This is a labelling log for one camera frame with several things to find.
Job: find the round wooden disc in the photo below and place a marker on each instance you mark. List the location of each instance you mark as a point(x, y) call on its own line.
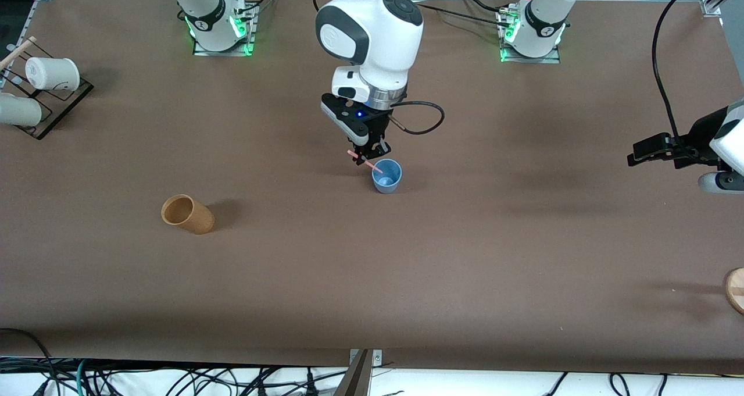
point(737, 291)

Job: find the white cup with print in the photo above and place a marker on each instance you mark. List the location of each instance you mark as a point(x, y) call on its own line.
point(52, 73)

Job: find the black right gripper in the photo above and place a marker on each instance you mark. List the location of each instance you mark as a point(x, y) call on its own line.
point(381, 127)

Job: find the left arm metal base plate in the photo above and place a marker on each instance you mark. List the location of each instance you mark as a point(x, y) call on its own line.
point(529, 60)

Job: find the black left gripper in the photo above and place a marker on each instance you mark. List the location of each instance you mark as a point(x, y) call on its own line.
point(701, 135)

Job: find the wooden stick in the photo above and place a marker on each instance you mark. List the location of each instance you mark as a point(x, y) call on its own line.
point(20, 48)

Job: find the blue cup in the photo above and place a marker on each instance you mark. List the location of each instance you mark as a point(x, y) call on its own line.
point(388, 186)

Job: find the pink chopstick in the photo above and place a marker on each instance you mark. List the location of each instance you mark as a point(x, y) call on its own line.
point(376, 168)

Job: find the metal table bracket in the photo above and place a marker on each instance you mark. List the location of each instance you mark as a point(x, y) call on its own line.
point(376, 358)

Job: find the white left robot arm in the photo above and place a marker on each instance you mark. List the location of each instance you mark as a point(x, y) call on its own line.
point(543, 12)

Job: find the plain white cup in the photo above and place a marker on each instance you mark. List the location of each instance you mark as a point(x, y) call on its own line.
point(20, 111)

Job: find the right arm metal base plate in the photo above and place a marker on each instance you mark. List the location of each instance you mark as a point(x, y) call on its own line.
point(224, 53)

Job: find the dark grey metal pole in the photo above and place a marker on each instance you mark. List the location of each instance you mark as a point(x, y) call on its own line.
point(356, 378)

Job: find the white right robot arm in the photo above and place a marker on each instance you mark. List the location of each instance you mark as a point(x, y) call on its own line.
point(378, 41)

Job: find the brown cup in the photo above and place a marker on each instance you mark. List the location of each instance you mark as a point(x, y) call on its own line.
point(200, 218)

